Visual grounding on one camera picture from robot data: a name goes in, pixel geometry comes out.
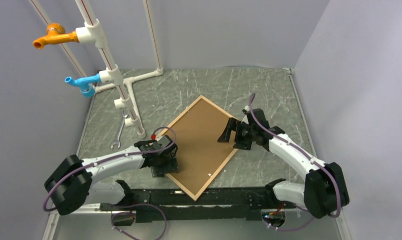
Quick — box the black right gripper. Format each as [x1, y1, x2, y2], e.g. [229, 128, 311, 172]
[218, 117, 257, 150]

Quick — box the light wooden picture frame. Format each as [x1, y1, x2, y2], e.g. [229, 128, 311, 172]
[154, 95, 239, 202]

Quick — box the brown fibreboard backing board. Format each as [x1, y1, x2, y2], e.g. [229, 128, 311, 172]
[159, 98, 235, 197]

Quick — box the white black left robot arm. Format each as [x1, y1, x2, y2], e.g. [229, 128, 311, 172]
[43, 135, 178, 216]

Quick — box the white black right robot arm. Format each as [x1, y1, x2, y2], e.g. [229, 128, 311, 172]
[217, 108, 350, 219]

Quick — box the silver metal wrench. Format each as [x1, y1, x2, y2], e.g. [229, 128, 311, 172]
[110, 112, 128, 150]

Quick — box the blue plastic faucet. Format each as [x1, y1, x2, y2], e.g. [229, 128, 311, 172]
[64, 73, 101, 98]

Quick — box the white PVC pipe stand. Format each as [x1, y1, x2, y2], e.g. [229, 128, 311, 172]
[28, 0, 164, 139]

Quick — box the orange plastic faucet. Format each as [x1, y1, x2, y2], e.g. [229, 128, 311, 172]
[32, 23, 79, 49]

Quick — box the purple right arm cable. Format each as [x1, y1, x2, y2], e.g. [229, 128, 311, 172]
[248, 93, 342, 232]

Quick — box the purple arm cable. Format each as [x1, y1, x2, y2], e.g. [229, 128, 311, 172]
[248, 93, 342, 232]
[42, 126, 177, 213]

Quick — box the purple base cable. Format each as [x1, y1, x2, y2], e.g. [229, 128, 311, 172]
[110, 202, 168, 240]

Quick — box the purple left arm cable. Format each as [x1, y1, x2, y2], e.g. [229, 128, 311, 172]
[42, 126, 177, 213]

